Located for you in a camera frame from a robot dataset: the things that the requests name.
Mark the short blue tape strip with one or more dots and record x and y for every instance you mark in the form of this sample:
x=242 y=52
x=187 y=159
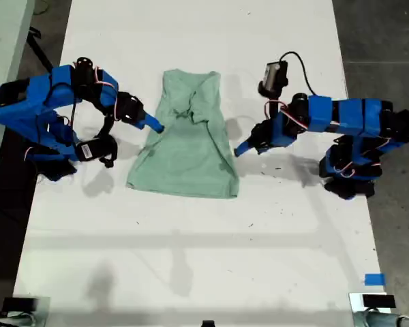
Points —
x=375 y=279

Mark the black stand bar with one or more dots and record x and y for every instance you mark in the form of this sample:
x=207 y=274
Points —
x=41 y=54

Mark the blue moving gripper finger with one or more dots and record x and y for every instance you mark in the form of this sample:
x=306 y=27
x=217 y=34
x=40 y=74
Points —
x=148 y=128
x=249 y=151

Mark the pale side bench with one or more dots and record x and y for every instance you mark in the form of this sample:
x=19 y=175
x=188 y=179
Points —
x=3 y=34

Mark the pale green t-shirt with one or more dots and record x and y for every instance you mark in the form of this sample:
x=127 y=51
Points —
x=184 y=160

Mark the small black box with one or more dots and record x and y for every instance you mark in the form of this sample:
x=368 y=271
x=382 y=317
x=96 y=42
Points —
x=18 y=304
x=378 y=301

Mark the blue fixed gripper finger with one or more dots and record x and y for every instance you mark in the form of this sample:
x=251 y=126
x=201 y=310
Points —
x=151 y=122
x=245 y=146

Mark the small black object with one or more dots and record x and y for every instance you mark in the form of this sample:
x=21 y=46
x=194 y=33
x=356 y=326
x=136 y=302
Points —
x=208 y=323

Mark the black camera box white label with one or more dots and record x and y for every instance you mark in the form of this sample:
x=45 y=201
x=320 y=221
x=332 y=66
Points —
x=88 y=151

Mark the blue and black robot arm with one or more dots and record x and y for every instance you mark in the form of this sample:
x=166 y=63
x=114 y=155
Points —
x=354 y=116
x=30 y=109

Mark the shiny metal plate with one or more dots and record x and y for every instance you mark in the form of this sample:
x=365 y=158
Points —
x=44 y=311
x=356 y=303

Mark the black camera box grey face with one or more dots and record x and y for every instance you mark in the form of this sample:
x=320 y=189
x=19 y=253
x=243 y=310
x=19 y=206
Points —
x=272 y=80

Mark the black camera stalk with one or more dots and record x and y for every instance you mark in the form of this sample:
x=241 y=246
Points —
x=274 y=107
x=105 y=127

